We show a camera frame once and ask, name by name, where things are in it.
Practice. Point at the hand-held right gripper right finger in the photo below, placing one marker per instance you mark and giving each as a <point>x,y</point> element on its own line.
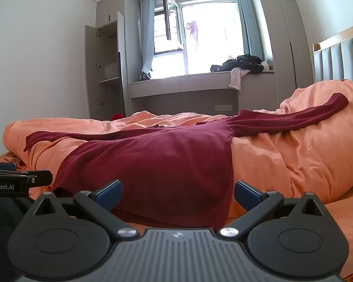
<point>248,194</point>

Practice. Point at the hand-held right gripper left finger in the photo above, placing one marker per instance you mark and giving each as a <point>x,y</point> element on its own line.
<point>109,194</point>

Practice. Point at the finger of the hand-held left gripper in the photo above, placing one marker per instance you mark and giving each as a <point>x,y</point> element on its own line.
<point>38,177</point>
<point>0,166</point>

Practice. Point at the maroon long-sleeved shirt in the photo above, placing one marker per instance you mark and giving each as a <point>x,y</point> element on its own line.
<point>164,167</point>

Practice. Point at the pile of dark clothes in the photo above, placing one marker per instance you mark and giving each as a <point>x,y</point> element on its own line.
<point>244,63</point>

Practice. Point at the orange duvet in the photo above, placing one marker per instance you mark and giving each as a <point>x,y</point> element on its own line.
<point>297,152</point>

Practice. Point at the red object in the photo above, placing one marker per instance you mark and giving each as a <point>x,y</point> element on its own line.
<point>117,116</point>

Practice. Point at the orange bedsheet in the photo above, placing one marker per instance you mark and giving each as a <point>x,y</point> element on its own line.
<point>348,229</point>

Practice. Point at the white hanging cloth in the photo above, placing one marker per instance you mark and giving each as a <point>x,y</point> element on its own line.
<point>236,79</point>

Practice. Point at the open grey wardrobe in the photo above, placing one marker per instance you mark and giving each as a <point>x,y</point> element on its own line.
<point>92,70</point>

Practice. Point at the grey window seat cabinet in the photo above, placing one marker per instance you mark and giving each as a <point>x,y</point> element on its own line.
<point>179,94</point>

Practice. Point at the tall grey wardrobe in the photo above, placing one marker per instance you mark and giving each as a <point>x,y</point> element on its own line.
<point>282,35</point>

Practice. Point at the short blue-grey curtain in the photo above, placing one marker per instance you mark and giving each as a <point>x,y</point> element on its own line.
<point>147,35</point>

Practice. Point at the window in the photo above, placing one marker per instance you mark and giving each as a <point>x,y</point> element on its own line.
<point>211,35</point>

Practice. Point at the purple hanging garment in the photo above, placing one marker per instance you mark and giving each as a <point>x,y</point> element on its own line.
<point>193,30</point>

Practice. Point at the long blue-grey curtain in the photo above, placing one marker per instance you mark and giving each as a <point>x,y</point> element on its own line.
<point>248,20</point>

